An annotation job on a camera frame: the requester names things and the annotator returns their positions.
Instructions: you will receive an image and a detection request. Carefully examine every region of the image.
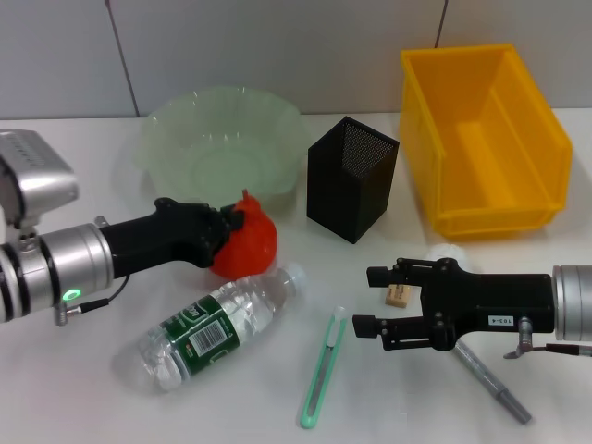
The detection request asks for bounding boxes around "grey pen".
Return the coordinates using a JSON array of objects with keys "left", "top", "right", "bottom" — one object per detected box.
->
[{"left": 452, "top": 341, "right": 533, "bottom": 425}]

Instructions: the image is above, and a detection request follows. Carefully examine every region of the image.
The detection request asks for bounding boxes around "clear water bottle green label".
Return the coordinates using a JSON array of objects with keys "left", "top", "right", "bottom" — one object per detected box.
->
[{"left": 113, "top": 262, "right": 307, "bottom": 394}]

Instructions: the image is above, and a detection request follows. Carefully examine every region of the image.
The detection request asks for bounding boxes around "white paper ball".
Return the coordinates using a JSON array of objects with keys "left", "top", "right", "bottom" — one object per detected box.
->
[{"left": 427, "top": 243, "right": 468, "bottom": 265}]

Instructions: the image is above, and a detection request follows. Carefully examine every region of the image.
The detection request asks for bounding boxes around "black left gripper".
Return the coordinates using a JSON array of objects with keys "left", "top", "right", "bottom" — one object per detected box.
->
[{"left": 99, "top": 197, "right": 246, "bottom": 279}]

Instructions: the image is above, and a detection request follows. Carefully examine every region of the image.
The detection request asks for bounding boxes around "beige eraser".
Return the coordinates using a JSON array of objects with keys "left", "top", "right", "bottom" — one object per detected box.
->
[{"left": 384, "top": 284, "right": 413, "bottom": 307}]

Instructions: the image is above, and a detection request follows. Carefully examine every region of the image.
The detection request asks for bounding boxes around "black mesh pen holder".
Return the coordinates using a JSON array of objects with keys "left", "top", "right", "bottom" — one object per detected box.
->
[{"left": 305, "top": 116, "right": 401, "bottom": 245}]

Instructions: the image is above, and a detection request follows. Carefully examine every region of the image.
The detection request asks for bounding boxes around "right gripper cable with plug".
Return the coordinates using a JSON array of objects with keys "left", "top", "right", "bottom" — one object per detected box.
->
[{"left": 503, "top": 316, "right": 592, "bottom": 360}]

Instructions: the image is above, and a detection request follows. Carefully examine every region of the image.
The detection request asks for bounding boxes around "green utility knife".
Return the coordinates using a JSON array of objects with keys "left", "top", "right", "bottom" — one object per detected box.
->
[{"left": 299, "top": 304, "right": 348, "bottom": 429}]

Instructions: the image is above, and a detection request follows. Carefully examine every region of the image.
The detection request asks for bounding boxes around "orange fruit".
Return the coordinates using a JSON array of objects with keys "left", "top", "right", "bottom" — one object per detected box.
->
[{"left": 206, "top": 188, "right": 279, "bottom": 279}]

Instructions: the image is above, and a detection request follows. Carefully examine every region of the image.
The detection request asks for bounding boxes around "gripper cable with plug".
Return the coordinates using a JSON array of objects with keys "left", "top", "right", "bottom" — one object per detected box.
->
[
  {"left": 503, "top": 316, "right": 592, "bottom": 360},
  {"left": 55, "top": 275, "right": 130, "bottom": 327}
]

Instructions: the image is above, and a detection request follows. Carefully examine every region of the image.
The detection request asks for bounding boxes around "pale green wavy fruit bowl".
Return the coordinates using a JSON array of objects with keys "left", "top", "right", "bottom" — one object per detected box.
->
[{"left": 135, "top": 85, "right": 312, "bottom": 214}]

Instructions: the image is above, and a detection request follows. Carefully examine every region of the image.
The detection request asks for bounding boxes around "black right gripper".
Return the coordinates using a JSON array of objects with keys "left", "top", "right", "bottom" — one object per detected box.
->
[{"left": 351, "top": 258, "right": 556, "bottom": 355}]

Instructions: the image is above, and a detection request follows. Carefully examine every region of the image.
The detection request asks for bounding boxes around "yellow plastic bin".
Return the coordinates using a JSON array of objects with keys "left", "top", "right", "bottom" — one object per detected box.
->
[{"left": 399, "top": 43, "right": 574, "bottom": 242}]

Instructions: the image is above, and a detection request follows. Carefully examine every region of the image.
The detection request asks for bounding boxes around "left gripper cable with plug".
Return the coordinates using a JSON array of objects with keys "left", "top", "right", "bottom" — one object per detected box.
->
[{"left": 55, "top": 275, "right": 130, "bottom": 327}]

